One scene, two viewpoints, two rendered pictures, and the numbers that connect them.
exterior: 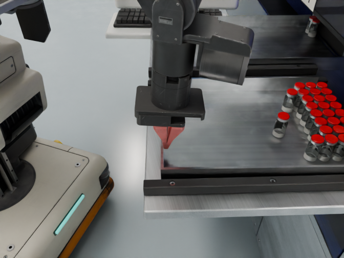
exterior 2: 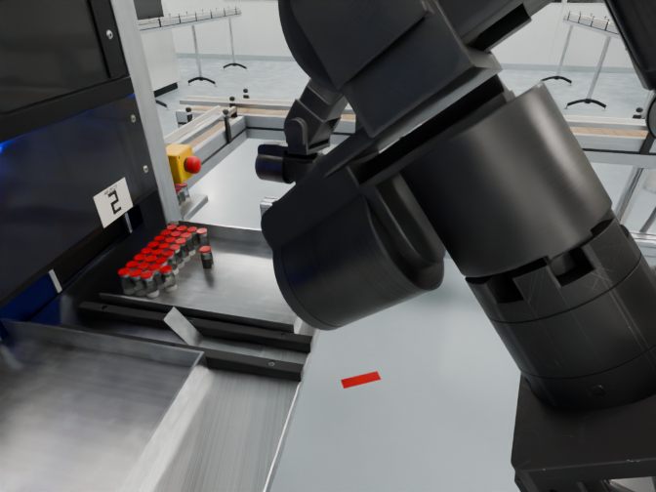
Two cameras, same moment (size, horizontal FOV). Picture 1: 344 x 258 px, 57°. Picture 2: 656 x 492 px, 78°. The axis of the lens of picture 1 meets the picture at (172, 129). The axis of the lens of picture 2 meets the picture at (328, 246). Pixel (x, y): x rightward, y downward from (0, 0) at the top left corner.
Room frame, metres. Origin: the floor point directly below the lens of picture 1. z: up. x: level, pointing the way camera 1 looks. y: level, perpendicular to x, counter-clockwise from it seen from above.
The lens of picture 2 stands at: (1.01, 0.18, 1.35)
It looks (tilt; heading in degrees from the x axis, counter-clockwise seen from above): 33 degrees down; 194
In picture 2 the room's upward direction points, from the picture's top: straight up
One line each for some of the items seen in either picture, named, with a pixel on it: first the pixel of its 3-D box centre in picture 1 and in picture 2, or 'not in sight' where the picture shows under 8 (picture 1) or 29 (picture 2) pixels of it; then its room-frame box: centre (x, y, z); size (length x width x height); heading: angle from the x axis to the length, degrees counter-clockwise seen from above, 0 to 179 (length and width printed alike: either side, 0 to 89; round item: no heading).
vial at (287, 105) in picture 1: (289, 100); (168, 278); (0.51, -0.24, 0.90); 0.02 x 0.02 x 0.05
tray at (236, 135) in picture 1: (251, 122); (226, 269); (0.46, -0.15, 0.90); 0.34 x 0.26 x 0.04; 91
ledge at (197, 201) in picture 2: not in sight; (172, 206); (0.20, -0.43, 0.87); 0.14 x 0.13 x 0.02; 92
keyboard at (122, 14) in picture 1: (169, 17); not in sight; (1.16, 0.01, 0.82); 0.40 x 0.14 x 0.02; 89
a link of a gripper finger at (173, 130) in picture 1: (159, 125); not in sight; (0.38, 0.02, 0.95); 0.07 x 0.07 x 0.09; 1
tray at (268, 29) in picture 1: (264, 40); (32, 417); (0.80, -0.25, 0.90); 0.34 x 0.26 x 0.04; 92
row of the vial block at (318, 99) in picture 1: (322, 117); (163, 258); (0.46, -0.28, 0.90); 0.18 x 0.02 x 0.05; 1
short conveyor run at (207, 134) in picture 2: not in sight; (184, 148); (-0.07, -0.54, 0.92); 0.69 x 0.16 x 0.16; 2
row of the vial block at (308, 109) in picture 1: (310, 118); (173, 260); (0.46, -0.26, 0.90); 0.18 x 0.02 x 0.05; 1
